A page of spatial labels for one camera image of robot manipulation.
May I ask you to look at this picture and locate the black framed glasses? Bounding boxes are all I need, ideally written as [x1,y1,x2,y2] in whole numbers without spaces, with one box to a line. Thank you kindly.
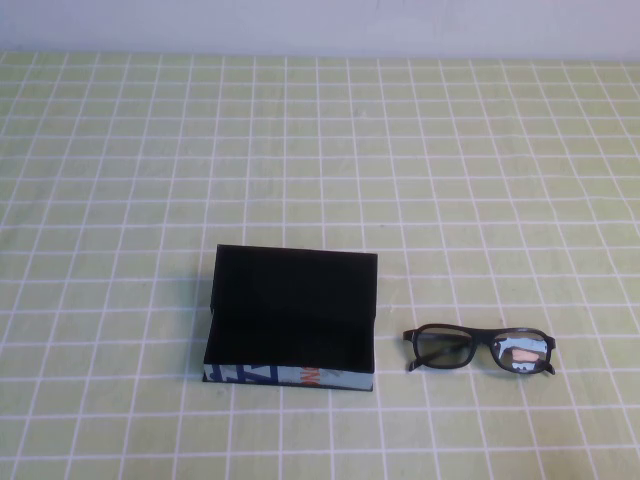
[402,323,558,377]

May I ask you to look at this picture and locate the black glasses case printed side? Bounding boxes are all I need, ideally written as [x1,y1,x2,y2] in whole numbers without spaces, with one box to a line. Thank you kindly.
[201,243,378,394]

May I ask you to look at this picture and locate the green checkered tablecloth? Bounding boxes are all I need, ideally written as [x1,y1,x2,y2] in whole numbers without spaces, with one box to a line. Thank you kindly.
[0,49,640,480]

